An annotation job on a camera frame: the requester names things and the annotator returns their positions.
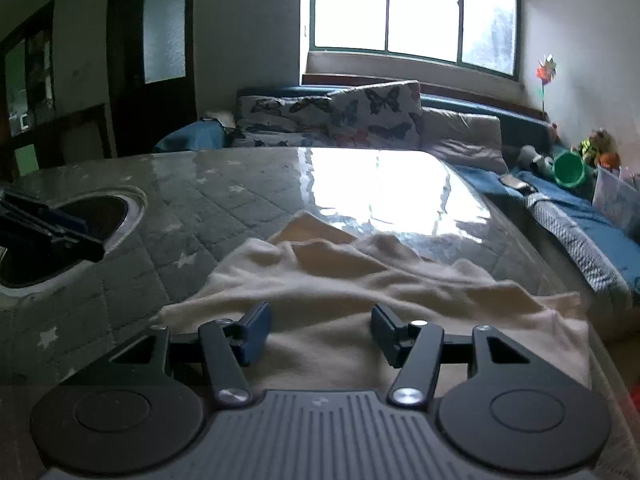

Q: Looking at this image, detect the colourful plush toy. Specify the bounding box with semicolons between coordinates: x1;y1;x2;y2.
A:
572;129;621;168

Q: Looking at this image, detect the teal sofa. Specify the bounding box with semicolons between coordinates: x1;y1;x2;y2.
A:
152;82;640;311

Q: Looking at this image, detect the grey patterned blanket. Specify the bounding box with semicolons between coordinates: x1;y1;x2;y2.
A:
525;195;626;291

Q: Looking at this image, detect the cream shirt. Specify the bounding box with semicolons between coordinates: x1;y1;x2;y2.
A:
157;210;593;391

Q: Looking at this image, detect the white cloth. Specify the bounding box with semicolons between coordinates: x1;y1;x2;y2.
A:
200;109;238;128

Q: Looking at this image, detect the green toy bucket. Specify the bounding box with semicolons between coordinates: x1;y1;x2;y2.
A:
552;151;591;188

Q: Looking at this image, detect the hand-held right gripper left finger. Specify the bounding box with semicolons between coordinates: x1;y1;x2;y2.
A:
60;301;273;407

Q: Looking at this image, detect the white cooktop surround ring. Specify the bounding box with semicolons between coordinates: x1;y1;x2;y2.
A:
0;186;148;306

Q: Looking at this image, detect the grey plush toy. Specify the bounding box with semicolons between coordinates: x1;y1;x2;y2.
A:
517;145;556;176

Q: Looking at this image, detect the dark wooden console table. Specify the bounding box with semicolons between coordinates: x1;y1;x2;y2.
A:
50;102;113;163

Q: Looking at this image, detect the dark wooden cabinet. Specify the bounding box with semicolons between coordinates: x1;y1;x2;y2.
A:
0;0;56;181

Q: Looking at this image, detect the green framed window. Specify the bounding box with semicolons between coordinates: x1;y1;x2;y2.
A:
300;0;521;81

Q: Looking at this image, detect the dark door with frosted glass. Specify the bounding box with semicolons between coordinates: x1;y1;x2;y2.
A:
107;0;198;158

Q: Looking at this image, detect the black round induction cooktop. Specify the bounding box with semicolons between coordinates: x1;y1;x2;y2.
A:
0;195;126;288

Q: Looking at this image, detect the beige cushion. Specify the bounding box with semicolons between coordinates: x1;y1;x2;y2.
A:
420;107;508;173

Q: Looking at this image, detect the butterfly print pillow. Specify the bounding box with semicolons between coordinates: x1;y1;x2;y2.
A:
327;80;423;151
235;94;341;148

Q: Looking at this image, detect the blue blanket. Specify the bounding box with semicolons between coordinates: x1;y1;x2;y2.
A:
154;119;226;153

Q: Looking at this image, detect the colourful pinwheel toy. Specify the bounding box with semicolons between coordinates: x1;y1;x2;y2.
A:
534;52;558;121

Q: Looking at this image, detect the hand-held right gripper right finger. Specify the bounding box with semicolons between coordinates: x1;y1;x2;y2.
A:
371;302;583;407

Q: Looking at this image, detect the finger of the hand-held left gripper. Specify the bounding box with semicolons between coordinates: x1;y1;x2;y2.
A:
0;188;88;235
0;212;107;262

